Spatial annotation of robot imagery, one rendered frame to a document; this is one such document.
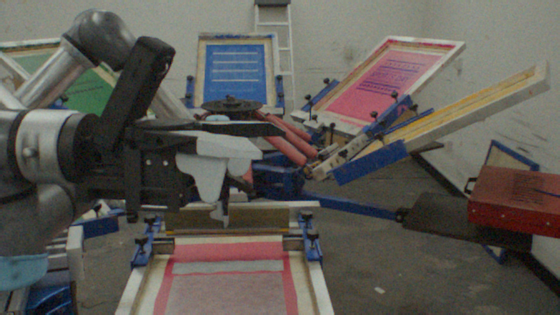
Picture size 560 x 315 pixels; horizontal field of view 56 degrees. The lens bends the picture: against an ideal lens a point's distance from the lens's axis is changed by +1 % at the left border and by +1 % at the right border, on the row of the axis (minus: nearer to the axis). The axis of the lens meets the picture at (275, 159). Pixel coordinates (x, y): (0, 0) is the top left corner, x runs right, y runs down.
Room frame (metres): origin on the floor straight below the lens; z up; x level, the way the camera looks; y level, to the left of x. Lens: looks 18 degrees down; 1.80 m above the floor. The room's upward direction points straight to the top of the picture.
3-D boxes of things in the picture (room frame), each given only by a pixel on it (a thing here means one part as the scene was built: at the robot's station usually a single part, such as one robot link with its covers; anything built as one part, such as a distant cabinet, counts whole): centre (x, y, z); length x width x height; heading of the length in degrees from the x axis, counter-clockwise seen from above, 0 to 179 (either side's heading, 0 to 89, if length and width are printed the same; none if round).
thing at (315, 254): (1.63, -0.12, 0.98); 0.30 x 0.05 x 0.07; 3
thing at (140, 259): (1.60, 0.44, 0.98); 0.30 x 0.05 x 0.07; 3
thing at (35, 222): (0.53, 0.29, 1.56); 0.11 x 0.08 x 0.11; 172
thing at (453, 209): (2.13, -0.39, 0.91); 1.34 x 0.40 x 0.08; 63
